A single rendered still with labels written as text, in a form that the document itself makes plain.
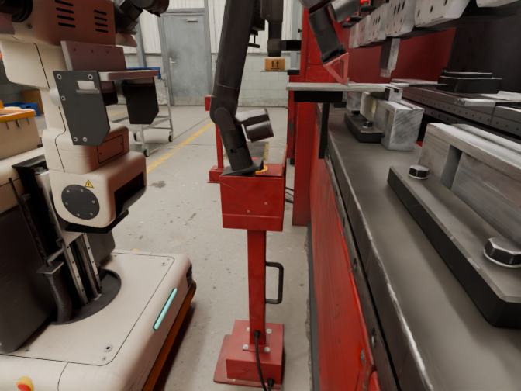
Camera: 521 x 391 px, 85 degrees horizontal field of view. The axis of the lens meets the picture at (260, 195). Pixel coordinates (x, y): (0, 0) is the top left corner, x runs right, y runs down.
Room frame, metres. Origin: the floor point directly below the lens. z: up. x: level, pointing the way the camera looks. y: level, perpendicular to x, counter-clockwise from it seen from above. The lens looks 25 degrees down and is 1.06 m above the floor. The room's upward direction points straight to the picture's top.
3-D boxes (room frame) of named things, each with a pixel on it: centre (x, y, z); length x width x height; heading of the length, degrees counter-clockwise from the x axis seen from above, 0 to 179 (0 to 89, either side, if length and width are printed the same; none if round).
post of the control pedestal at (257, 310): (0.74, 0.01, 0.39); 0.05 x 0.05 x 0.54; 83
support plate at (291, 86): (0.91, -0.21, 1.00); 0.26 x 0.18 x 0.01; 82
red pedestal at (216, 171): (2.66, 0.39, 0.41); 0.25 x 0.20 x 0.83; 82
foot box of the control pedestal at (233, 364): (0.74, 0.04, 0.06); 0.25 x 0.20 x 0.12; 83
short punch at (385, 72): (0.89, -0.36, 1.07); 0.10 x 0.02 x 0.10; 172
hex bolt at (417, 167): (0.40, -0.24, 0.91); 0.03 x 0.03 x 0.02
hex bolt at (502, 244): (0.20, -0.21, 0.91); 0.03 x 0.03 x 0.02
